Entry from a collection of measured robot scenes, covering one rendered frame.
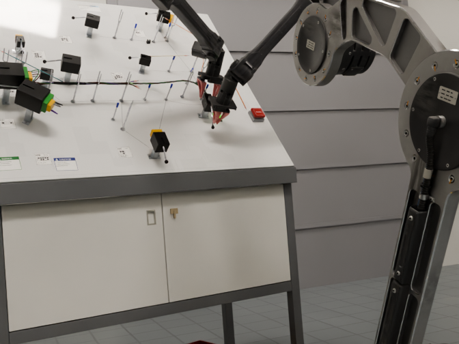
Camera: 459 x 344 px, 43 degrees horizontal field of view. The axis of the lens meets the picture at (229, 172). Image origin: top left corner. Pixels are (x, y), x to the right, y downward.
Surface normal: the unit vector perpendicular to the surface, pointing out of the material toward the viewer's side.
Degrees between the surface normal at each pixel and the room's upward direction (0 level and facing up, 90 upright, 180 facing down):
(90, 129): 53
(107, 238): 90
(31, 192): 90
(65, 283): 90
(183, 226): 90
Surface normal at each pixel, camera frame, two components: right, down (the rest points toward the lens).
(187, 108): 0.36, -0.65
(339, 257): 0.36, -0.05
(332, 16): -0.93, 0.06
